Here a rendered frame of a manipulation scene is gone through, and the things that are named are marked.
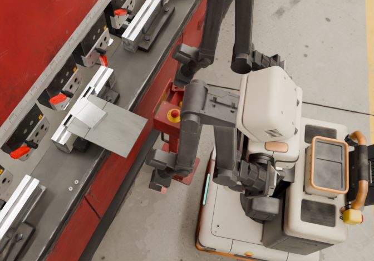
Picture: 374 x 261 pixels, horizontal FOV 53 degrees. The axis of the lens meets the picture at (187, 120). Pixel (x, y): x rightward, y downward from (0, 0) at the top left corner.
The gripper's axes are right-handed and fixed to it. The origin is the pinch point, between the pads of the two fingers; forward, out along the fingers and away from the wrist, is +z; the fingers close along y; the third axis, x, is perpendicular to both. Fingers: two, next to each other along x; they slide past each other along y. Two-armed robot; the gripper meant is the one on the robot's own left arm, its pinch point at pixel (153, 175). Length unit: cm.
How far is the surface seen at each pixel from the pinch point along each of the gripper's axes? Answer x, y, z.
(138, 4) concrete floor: -2, -170, 113
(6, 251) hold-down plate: -37, 35, 29
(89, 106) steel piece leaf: -28.3, -22.8, 13.8
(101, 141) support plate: -20.5, -9.4, 10.0
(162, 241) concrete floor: 49, 8, 87
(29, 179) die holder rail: -38.8, 9.6, 22.9
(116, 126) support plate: -16.8, -16.8, 8.1
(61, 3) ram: -52, -27, -34
